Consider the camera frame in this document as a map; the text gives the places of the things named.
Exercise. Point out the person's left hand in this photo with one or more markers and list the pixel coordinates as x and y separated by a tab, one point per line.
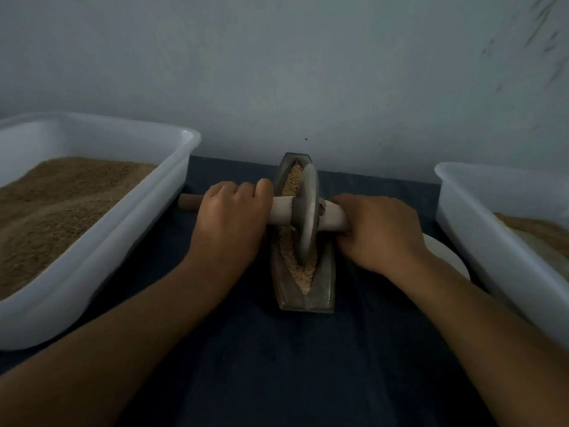
229	226

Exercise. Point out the white round plate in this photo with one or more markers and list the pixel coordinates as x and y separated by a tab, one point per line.
446	255

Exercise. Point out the person's right forearm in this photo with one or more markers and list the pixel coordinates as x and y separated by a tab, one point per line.
489	347

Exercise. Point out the person's left forearm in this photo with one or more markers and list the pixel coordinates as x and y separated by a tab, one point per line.
93	360

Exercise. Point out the dark blue table cloth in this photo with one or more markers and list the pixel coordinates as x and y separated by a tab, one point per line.
284	378

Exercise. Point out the boat-shaped metal grinding trough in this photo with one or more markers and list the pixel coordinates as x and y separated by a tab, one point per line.
307	298

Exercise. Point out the white plastic tub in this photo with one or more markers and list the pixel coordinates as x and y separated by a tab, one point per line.
498	262
142	218

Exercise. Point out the large brown grain heap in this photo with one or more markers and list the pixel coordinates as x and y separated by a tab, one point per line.
540	231
53	222

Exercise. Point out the person's right hand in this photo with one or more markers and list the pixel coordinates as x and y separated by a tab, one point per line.
380	234

